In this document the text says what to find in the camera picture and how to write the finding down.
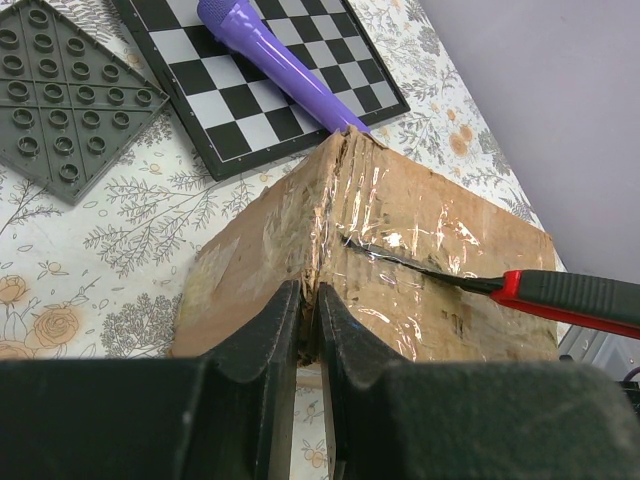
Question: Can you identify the purple toy microphone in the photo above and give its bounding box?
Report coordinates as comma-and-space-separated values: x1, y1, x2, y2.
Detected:
197, 0, 370, 133

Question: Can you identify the grey studded building plate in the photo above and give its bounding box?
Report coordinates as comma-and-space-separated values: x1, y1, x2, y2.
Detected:
1, 1, 168, 205

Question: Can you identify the red black utility knife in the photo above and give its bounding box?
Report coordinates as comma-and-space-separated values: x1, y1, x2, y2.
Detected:
341, 235, 639, 339

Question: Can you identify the brown cardboard express box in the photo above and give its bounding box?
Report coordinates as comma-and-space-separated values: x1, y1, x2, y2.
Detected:
170, 130, 557, 362

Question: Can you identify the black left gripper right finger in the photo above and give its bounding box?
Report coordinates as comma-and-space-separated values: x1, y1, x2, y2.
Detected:
317, 285, 639, 479

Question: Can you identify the black white chessboard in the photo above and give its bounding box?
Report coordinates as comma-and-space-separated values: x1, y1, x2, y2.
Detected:
114, 1, 410, 181

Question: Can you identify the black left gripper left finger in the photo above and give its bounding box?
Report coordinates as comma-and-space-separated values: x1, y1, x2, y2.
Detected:
1, 281, 301, 479

